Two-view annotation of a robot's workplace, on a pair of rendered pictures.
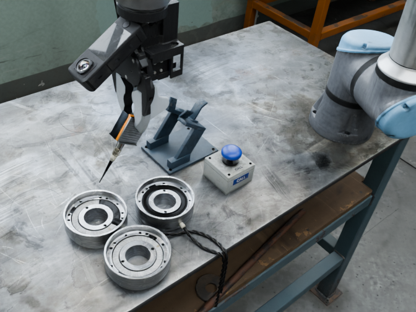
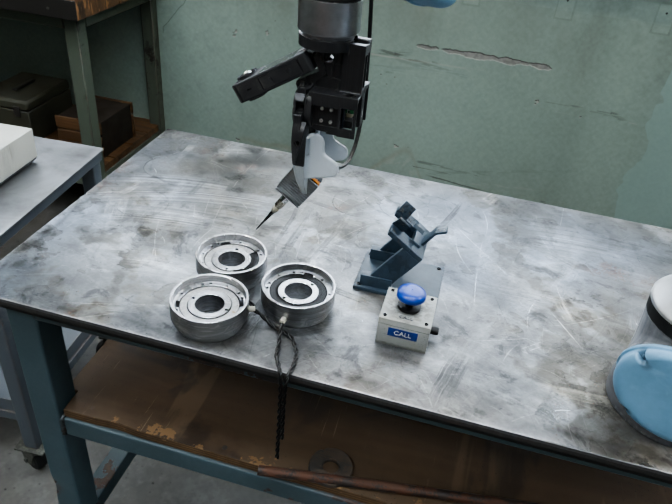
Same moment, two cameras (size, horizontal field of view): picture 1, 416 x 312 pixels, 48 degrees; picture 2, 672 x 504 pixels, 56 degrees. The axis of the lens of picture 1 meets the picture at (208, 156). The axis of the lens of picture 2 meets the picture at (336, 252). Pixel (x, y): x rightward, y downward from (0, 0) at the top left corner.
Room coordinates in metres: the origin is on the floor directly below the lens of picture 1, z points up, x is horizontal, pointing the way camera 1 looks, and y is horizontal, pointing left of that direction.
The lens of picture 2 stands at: (0.22, -0.54, 1.39)
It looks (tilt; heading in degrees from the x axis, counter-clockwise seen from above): 35 degrees down; 56
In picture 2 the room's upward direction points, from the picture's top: 6 degrees clockwise
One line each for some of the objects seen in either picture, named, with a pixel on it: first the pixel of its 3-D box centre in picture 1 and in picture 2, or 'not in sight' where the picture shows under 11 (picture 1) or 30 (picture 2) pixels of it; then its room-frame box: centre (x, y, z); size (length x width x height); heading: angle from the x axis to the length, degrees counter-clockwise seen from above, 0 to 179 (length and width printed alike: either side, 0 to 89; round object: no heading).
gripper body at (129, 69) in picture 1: (147, 41); (330, 83); (0.63, 0.11, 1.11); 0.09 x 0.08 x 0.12; 135
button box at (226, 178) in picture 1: (231, 167); (410, 319); (0.69, -0.05, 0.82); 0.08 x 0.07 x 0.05; 135
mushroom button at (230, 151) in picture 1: (230, 158); (409, 304); (0.69, -0.04, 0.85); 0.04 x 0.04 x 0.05
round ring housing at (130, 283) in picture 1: (137, 258); (209, 308); (0.45, 0.09, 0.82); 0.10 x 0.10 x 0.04
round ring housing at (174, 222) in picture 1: (164, 204); (298, 295); (0.57, 0.07, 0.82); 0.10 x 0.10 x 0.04
